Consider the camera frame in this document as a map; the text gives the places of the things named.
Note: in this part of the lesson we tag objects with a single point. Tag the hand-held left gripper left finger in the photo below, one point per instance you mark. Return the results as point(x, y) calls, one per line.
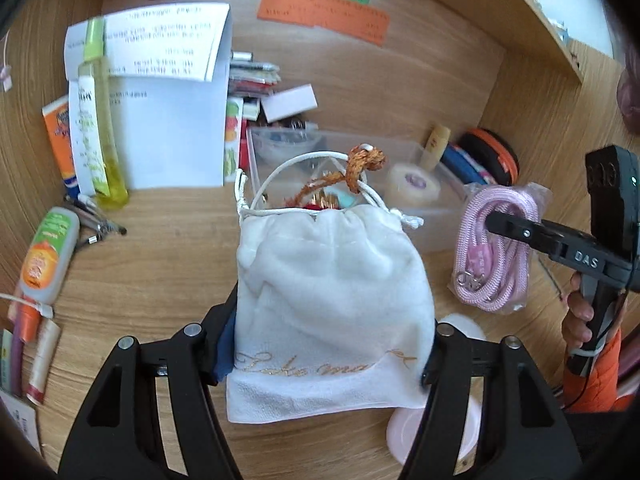
point(225, 355)

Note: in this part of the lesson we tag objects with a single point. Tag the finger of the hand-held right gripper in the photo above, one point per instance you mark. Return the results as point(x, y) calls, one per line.
point(520, 232)

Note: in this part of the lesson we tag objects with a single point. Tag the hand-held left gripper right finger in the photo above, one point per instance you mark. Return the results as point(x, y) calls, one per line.
point(445, 355)

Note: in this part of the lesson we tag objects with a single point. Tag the white round puff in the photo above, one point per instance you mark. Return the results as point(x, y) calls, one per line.
point(467, 327)

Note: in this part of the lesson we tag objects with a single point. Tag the clear plastic box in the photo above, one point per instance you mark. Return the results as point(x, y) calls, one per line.
point(435, 225)

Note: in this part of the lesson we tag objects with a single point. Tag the cream round jar purple label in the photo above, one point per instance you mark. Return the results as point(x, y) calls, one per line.
point(412, 182)

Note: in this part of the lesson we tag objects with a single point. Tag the red velvet pouch gold trim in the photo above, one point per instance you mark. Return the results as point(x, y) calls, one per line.
point(325, 200)

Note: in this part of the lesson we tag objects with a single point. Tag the person's right forearm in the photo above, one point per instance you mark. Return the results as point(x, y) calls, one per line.
point(600, 385)

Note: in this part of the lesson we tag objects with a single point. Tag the wooden desktop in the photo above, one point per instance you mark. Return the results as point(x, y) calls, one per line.
point(150, 270)

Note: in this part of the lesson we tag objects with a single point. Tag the person's right hand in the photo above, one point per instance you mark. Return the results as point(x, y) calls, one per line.
point(575, 325)

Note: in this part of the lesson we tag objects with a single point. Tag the black case orange zipper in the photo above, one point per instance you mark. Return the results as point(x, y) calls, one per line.
point(492, 152)

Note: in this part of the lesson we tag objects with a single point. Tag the blue patchwork pencil case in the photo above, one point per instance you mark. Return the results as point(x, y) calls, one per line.
point(462, 165)

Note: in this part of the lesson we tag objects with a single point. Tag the mauve soft object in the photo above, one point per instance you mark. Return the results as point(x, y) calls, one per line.
point(630, 97)

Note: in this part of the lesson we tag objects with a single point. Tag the beige tube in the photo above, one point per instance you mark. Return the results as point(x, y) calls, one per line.
point(435, 145)

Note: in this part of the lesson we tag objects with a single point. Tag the cream lipstick tube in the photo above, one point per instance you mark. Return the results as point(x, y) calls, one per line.
point(42, 365)

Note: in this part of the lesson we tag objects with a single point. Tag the metal hair clips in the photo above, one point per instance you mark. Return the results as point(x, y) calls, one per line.
point(95, 222)

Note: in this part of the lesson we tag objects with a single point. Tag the white bottle orange label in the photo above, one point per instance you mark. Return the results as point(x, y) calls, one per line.
point(47, 255)

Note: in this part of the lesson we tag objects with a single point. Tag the purple pen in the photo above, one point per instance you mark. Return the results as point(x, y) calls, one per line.
point(19, 365)

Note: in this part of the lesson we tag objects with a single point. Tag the wooden shelf board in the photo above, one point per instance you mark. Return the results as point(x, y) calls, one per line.
point(540, 15)

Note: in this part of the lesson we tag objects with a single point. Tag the white printed card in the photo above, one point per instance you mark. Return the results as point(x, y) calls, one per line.
point(20, 422)

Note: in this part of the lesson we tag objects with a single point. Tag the white folded paper sheet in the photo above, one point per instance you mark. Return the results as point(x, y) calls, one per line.
point(170, 130)

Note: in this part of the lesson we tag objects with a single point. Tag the small white box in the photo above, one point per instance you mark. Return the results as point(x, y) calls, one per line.
point(290, 104)

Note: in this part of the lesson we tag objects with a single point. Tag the white tube green print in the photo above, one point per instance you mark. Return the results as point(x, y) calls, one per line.
point(85, 135)

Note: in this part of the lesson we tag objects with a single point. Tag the yellow spray bottle green cap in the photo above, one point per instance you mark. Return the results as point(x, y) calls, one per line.
point(102, 110)

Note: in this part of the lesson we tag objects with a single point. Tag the orange tube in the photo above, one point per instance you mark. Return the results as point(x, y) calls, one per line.
point(59, 135)

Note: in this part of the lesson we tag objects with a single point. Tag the stack of booklets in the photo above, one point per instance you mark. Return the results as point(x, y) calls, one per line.
point(250, 80)

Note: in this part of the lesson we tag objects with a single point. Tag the orange paper note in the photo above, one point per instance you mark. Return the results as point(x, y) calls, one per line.
point(325, 12)

